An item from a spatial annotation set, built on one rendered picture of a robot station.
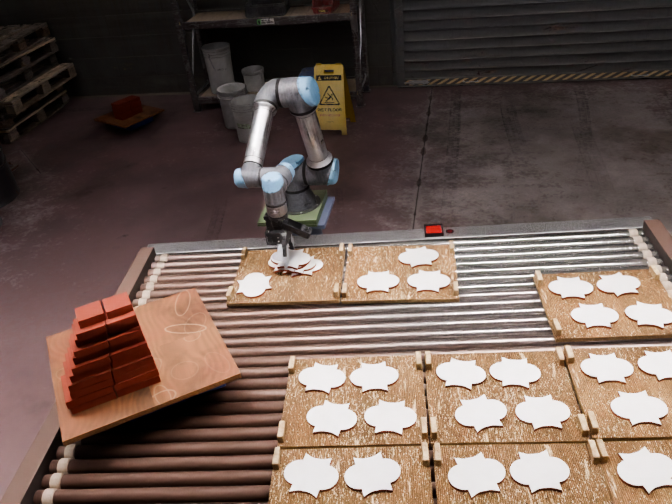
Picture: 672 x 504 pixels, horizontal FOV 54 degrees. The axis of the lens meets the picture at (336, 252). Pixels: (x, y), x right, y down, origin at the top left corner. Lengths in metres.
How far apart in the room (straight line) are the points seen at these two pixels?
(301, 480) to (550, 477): 0.62
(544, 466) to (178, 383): 1.01
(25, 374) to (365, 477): 2.61
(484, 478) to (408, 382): 0.39
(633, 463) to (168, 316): 1.43
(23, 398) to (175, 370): 1.93
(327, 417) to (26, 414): 2.16
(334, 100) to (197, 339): 4.16
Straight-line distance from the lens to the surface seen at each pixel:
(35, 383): 3.92
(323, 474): 1.78
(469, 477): 1.76
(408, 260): 2.48
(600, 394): 2.02
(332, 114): 6.03
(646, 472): 1.85
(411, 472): 1.78
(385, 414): 1.89
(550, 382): 2.02
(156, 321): 2.23
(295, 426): 1.91
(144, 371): 1.96
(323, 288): 2.39
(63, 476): 2.03
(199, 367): 2.00
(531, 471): 1.79
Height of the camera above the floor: 2.33
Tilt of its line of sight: 33 degrees down
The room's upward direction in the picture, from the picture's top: 6 degrees counter-clockwise
